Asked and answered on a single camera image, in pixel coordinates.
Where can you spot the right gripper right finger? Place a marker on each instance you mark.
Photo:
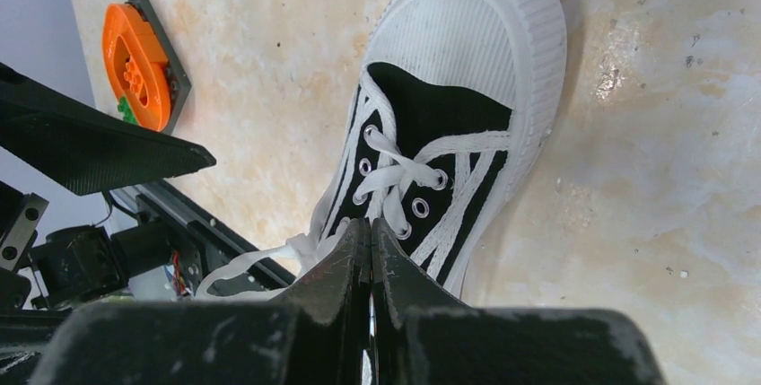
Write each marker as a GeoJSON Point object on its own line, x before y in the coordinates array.
{"type": "Point", "coordinates": [425, 335]}

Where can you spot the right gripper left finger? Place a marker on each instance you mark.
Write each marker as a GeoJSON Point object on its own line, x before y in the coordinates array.
{"type": "Point", "coordinates": [311, 333]}

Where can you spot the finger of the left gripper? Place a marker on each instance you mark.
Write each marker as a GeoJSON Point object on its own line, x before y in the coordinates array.
{"type": "Point", "coordinates": [82, 149]}

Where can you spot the black white sneaker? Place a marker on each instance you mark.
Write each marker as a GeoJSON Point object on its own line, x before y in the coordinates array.
{"type": "Point", "coordinates": [453, 104]}

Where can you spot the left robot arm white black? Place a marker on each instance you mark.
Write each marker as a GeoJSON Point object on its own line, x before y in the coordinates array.
{"type": "Point", "coordinates": [79, 264]}

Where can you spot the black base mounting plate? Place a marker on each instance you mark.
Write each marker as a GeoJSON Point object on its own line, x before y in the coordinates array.
{"type": "Point", "coordinates": [203, 242]}

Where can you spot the orange ring toy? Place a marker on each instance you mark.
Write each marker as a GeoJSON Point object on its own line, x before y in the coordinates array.
{"type": "Point", "coordinates": [134, 62]}

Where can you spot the grey base plate green block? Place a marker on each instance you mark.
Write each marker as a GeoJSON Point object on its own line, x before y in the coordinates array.
{"type": "Point", "coordinates": [179, 82]}

